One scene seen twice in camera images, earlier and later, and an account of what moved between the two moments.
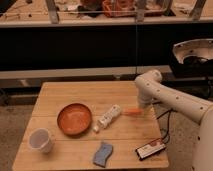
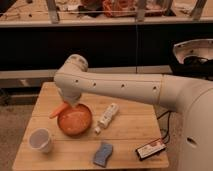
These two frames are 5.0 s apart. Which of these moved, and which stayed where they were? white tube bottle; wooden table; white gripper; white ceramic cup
Moved: white gripper
Stayed: white ceramic cup; wooden table; white tube bottle
